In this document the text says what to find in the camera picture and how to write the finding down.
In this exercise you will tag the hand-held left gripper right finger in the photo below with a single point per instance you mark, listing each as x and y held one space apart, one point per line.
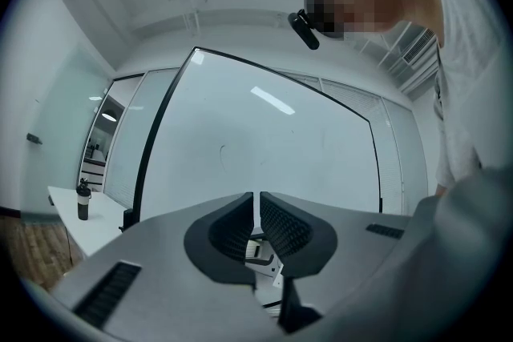
316 244

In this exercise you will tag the white ceiling air vent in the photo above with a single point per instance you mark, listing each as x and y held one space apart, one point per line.
418 48

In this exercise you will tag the small black wall device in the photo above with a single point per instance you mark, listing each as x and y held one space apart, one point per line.
34 138

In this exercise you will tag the black water bottle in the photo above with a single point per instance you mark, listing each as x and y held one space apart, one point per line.
83 204

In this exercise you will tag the black-framed whiteboard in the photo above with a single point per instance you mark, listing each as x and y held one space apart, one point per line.
260 140

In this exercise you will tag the glass door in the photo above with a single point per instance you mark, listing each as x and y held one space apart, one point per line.
100 132

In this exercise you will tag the black chair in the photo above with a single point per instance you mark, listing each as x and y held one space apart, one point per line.
127 219

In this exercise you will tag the person's white shirt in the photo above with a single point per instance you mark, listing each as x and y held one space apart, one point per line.
473 52

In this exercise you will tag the black head-mounted camera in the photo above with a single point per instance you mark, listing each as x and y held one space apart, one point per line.
304 30

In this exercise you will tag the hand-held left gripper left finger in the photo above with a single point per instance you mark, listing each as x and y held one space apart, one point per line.
200 244

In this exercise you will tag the white table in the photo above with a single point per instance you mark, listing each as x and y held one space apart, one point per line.
100 224

